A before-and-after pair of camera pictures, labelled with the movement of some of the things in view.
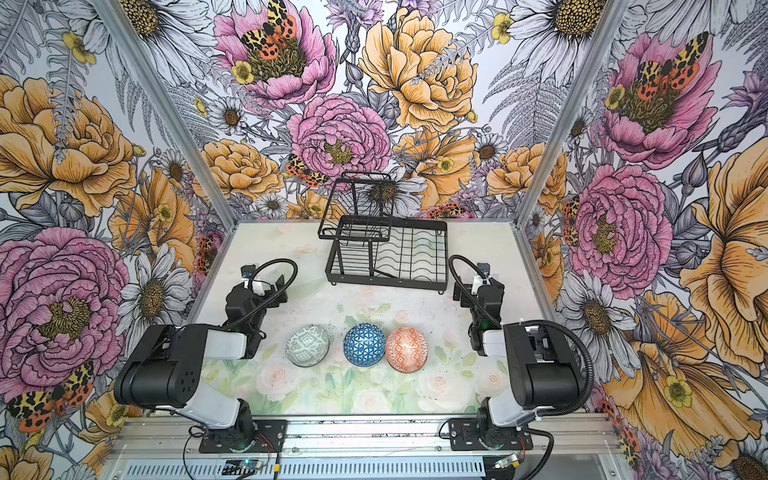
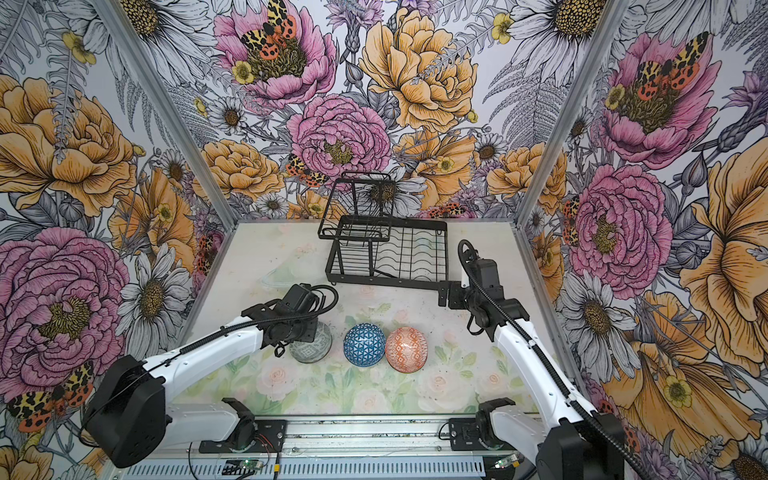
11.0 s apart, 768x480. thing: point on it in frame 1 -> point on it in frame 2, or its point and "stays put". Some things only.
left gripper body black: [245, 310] -> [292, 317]
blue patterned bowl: [364, 345] stays put
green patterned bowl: [307, 346] stays put
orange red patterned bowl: [406, 349] stays put
